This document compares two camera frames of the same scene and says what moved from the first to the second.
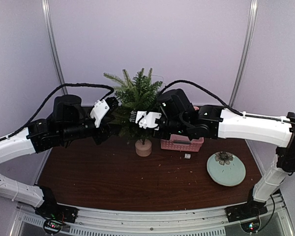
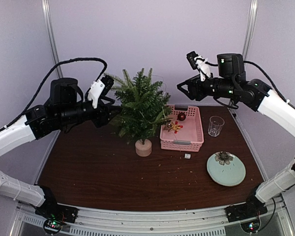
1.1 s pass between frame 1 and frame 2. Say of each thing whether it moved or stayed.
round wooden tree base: stayed
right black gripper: moved
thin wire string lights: stayed
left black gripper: moved
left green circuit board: stayed
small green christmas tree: stayed
